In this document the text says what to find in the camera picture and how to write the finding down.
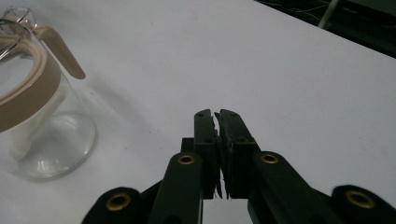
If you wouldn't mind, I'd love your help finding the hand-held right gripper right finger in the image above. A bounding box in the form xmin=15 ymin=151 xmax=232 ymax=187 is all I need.
xmin=214 ymin=108 xmax=262 ymax=200

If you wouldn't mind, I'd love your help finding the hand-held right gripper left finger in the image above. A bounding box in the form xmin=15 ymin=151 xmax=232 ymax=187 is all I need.
xmin=180 ymin=108 xmax=223 ymax=201

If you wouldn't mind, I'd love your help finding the white metal stand pole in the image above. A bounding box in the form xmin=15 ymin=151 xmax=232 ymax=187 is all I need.
xmin=317 ymin=0 xmax=341 ymax=30

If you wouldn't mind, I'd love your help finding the glass pitcher with beige band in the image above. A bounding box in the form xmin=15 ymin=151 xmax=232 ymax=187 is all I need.
xmin=0 ymin=7 xmax=97 ymax=182

